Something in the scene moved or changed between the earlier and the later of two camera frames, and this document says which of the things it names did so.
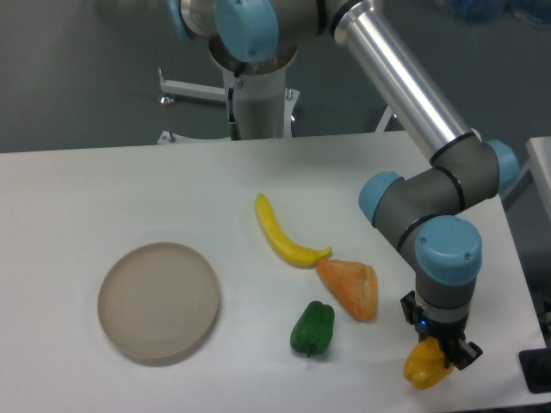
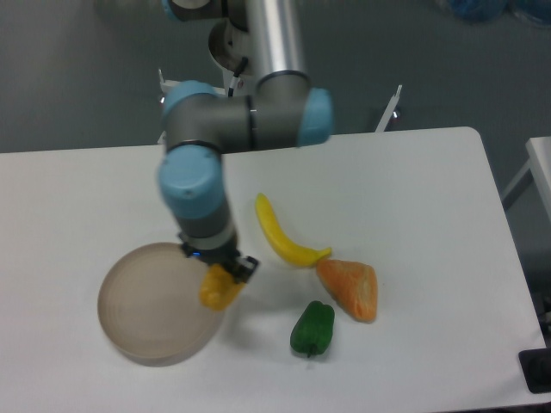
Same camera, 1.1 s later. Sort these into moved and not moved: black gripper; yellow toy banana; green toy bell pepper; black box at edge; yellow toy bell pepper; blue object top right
Moved: black gripper; yellow toy bell pepper
Not moved: black box at edge; green toy bell pepper; yellow toy banana; blue object top right
